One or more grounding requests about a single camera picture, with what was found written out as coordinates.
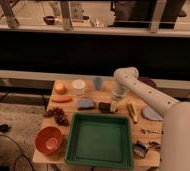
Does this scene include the black yellow eraser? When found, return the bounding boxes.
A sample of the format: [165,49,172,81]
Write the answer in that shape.
[98,102,116,113]

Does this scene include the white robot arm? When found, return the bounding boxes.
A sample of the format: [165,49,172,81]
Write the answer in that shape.
[112,67,190,171]

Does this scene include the blue cup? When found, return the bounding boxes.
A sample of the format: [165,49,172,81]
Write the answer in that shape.
[93,77,103,91]

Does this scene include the dark red bowl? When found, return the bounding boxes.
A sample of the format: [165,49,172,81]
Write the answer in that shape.
[138,77,157,88]

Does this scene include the blue grey plate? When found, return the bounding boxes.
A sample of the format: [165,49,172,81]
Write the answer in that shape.
[142,106,163,121]

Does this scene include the blue sponge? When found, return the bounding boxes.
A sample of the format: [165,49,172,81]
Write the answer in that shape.
[77,98,95,110]

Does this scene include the white cup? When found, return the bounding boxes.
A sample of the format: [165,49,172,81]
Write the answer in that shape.
[72,79,86,96]

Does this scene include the metal fork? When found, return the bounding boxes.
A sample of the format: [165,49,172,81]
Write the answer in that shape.
[141,129,163,135]

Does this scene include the green plastic tray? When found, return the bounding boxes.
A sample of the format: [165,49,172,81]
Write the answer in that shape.
[64,113,134,169]

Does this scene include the metal cookie cutter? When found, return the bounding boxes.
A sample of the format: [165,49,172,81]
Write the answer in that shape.
[133,141,148,159]

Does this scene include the orange carrot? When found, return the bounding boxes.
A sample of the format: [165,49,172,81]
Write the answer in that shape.
[51,97,72,103]

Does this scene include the bunch of dark grapes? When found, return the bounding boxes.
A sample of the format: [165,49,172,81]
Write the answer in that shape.
[43,107,69,126]

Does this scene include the dark background bowl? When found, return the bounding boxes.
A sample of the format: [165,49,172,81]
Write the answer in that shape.
[43,16,58,25]

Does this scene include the black cable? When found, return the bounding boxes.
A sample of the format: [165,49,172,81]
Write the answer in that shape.
[0,123,37,171]

